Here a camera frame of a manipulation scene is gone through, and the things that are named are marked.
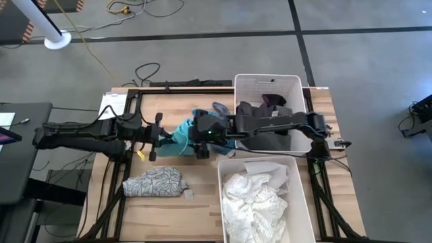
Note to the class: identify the dark purple garment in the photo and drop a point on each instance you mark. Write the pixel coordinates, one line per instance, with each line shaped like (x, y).
(273, 99)

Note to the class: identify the dark teal garment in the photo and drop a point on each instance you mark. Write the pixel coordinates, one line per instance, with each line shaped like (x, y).
(165, 152)

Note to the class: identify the pole with white round base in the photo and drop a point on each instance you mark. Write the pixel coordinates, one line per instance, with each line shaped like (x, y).
(57, 40)

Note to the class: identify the black mat with hazard stripes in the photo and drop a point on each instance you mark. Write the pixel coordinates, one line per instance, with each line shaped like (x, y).
(64, 5)
(13, 23)

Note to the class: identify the slate blue garment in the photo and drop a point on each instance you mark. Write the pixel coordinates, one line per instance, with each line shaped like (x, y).
(221, 109)

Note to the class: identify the tablet screen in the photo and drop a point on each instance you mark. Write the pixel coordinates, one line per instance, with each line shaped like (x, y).
(8, 136)

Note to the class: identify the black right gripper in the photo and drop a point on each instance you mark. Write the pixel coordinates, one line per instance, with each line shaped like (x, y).
(209, 128)

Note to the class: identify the light teal garment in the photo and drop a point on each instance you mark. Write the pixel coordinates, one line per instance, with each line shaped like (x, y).
(182, 135)

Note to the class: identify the white crinkled garment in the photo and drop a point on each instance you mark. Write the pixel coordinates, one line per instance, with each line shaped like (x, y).
(249, 209)

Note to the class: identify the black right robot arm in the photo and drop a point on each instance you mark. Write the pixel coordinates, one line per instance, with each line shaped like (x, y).
(270, 122)

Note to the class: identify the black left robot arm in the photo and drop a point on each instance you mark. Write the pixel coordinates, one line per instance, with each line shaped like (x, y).
(84, 145)

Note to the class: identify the white sheet on desk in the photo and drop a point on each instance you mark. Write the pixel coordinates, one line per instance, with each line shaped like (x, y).
(6, 119)

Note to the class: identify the black desk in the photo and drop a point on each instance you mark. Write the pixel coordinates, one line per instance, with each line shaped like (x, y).
(23, 162)

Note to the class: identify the black aluminium table frame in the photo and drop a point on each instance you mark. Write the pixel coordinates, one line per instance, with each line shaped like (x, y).
(189, 91)

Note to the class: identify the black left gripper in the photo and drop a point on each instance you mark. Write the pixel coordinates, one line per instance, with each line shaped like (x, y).
(153, 135)

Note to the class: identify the white paper sheet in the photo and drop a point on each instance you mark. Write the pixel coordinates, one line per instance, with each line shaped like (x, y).
(113, 101)

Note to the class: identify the white lattice plastic bin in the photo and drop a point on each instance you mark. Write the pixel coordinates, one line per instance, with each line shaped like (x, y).
(303, 209)
(249, 87)

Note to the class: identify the large black garment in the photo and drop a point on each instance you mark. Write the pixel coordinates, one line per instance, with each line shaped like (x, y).
(266, 141)

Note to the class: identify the black power strip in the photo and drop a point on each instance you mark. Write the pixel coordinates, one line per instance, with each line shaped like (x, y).
(202, 83)

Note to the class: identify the white leaf-print garment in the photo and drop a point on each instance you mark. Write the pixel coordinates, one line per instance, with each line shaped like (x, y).
(155, 182)

